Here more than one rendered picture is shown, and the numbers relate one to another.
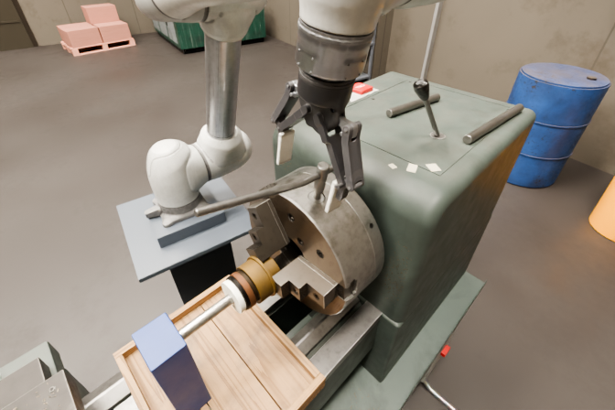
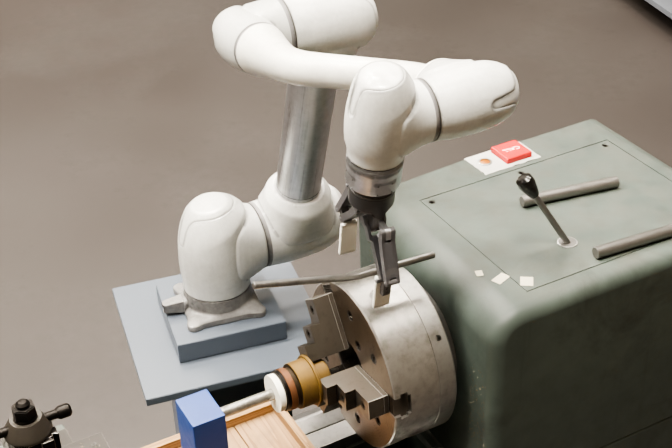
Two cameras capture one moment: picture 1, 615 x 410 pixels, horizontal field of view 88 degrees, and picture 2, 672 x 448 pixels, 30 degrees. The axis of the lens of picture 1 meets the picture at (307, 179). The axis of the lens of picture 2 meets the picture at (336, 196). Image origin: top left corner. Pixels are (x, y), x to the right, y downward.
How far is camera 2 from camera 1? 1.58 m
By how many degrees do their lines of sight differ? 15
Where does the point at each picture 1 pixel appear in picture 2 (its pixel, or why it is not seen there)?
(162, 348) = (203, 413)
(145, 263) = (157, 379)
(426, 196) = (497, 310)
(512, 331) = not seen: outside the picture
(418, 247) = (490, 371)
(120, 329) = not seen: outside the picture
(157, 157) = (199, 220)
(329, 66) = (363, 187)
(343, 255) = (394, 361)
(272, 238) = (327, 338)
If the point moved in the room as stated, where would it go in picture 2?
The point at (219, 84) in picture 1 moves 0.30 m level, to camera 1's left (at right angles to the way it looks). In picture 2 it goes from (301, 127) to (166, 113)
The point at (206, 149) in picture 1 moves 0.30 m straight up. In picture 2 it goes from (271, 214) to (261, 93)
